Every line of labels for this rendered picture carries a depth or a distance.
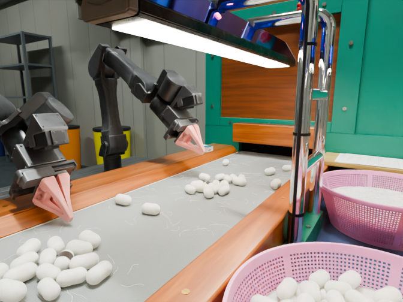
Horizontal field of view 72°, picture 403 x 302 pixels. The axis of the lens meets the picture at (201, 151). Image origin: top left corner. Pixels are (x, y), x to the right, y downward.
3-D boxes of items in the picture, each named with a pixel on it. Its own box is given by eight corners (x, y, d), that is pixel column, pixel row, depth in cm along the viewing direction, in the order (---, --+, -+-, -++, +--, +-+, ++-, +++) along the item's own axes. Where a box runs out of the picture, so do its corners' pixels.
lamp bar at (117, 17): (80, 22, 32) (74, -48, 30) (269, 68, 83) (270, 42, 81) (128, 11, 27) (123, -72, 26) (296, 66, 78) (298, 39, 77)
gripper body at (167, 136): (201, 121, 78) (185, 104, 80) (179, 124, 69) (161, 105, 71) (189, 138, 81) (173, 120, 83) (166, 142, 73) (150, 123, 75)
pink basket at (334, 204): (370, 268, 46) (377, 215, 44) (294, 207, 72) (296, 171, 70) (502, 254, 50) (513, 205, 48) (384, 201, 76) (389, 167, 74)
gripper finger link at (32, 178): (90, 204, 47) (63, 163, 50) (47, 219, 41) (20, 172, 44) (77, 225, 50) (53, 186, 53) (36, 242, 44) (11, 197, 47)
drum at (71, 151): (89, 169, 369) (86, 125, 358) (62, 177, 337) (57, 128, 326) (72, 166, 389) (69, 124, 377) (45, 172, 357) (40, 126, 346)
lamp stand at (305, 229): (198, 242, 54) (198, -6, 46) (242, 208, 71) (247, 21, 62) (297, 275, 44) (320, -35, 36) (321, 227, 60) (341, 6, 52)
